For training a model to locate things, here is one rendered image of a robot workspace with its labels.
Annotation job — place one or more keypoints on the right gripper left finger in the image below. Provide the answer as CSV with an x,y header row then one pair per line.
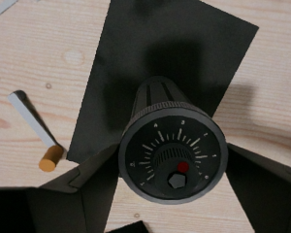
x,y
78,201

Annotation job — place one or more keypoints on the black rectangular mat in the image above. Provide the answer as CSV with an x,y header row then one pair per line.
x,y
199,47

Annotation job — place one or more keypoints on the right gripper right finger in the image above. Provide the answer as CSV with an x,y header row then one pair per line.
x,y
263,188

